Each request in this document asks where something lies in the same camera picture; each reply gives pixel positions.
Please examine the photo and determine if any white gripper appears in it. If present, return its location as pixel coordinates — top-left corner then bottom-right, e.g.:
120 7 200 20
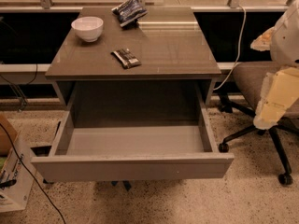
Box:
250 0 299 130

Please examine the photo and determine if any black rxbar chocolate bar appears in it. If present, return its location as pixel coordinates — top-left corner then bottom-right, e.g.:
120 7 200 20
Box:
111 49 141 69

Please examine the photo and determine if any grey drawer cabinet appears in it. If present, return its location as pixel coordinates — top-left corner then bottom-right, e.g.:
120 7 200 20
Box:
45 6 222 114

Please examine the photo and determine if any open grey top drawer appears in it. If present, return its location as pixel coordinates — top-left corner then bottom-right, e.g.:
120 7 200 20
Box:
30 83 235 183

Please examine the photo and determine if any grey office chair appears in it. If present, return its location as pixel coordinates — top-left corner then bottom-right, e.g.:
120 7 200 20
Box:
218 61 299 186

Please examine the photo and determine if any dark blue chip bag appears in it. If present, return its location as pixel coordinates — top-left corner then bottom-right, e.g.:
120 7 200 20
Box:
111 0 148 27

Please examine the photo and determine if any white ceramic bowl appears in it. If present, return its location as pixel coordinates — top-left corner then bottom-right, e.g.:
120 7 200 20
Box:
71 17 104 42

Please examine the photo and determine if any brown cardboard box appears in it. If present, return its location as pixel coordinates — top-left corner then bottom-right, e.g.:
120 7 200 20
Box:
0 114 18 156

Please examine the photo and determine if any white cardboard box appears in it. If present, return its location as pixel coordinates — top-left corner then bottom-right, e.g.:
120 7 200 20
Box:
0 134 36 213

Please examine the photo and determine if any white cable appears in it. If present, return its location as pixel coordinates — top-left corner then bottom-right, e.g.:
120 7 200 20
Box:
212 4 248 91

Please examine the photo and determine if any black floor cable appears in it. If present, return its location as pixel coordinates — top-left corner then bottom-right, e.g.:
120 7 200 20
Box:
0 121 67 224

